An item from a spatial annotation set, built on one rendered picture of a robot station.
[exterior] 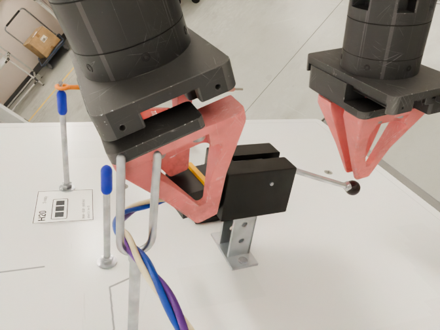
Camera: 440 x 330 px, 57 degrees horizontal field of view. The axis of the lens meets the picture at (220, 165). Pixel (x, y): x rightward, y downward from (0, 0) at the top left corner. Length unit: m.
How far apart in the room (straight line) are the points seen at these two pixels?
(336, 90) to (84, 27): 0.20
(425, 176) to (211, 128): 1.44
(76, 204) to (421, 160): 1.40
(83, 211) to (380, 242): 0.28
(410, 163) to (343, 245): 1.27
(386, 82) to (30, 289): 0.29
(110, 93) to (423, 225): 0.36
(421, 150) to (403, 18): 1.38
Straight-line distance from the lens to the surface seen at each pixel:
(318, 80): 0.34
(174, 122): 0.19
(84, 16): 0.19
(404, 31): 0.30
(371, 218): 0.44
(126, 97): 0.18
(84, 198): 0.40
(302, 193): 0.45
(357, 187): 0.38
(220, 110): 0.20
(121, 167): 0.18
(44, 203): 0.40
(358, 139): 0.32
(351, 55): 0.32
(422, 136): 1.71
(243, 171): 0.28
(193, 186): 0.28
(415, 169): 1.63
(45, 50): 7.51
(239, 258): 0.34
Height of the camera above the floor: 1.30
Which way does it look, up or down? 35 degrees down
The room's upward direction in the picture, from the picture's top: 50 degrees counter-clockwise
